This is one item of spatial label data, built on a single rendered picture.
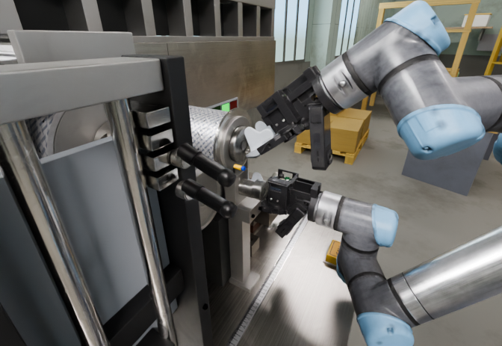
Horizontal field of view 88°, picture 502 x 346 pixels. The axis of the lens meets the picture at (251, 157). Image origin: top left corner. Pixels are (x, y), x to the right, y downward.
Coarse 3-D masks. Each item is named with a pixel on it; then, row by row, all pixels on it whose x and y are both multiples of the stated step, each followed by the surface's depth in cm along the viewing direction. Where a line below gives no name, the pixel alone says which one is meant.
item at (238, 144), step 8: (240, 128) 52; (232, 136) 51; (240, 136) 51; (232, 144) 50; (240, 144) 52; (248, 144) 55; (232, 152) 51; (240, 152) 53; (232, 160) 53; (240, 160) 53
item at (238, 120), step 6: (234, 120) 51; (240, 120) 52; (246, 120) 55; (228, 126) 50; (234, 126) 51; (246, 126) 55; (228, 132) 50; (222, 138) 49; (228, 138) 50; (222, 144) 49; (228, 144) 50; (222, 150) 49; (228, 150) 51; (222, 156) 50; (228, 156) 51; (222, 162) 51; (228, 162) 52; (234, 162) 54; (240, 162) 56; (228, 168) 52
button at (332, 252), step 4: (332, 240) 74; (332, 244) 73; (336, 244) 73; (332, 248) 71; (336, 248) 71; (328, 252) 70; (332, 252) 70; (336, 252) 70; (328, 256) 69; (332, 256) 69; (336, 256) 69; (328, 260) 70; (332, 260) 69
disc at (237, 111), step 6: (234, 108) 51; (240, 108) 53; (228, 114) 50; (234, 114) 52; (240, 114) 54; (246, 114) 56; (222, 120) 49; (228, 120) 50; (222, 126) 49; (216, 132) 48; (222, 132) 49; (216, 138) 48; (216, 144) 48; (216, 150) 49; (216, 156) 49
